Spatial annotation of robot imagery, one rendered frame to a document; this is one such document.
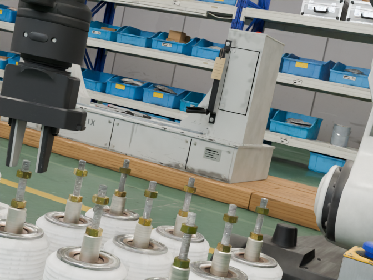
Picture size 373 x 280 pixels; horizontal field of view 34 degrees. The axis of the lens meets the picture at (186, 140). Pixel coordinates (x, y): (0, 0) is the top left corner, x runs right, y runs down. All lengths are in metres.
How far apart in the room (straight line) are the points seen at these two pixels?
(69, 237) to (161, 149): 2.19
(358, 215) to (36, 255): 0.50
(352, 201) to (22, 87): 0.54
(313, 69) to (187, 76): 4.80
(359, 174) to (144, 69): 9.53
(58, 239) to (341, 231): 0.45
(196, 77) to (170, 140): 7.03
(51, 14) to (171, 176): 2.23
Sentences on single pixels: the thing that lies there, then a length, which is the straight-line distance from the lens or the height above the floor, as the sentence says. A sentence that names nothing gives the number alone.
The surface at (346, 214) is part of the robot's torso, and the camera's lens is 1.01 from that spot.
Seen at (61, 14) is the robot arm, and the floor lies 0.52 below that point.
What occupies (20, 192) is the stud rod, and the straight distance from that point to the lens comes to 0.79.
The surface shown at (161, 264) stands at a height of 0.24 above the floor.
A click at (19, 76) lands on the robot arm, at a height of 0.44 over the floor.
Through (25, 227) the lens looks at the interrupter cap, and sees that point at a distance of 0.82.
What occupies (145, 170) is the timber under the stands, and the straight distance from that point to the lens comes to 2.98.
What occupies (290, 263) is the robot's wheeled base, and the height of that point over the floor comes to 0.19.
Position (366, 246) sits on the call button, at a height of 0.33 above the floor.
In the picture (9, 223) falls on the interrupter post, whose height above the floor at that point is 0.26.
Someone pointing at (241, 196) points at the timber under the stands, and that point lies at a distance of 2.77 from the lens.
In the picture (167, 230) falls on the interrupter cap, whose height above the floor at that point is 0.25.
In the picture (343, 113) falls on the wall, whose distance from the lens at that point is 9.21.
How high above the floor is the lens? 0.47
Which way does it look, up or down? 5 degrees down
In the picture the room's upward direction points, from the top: 12 degrees clockwise
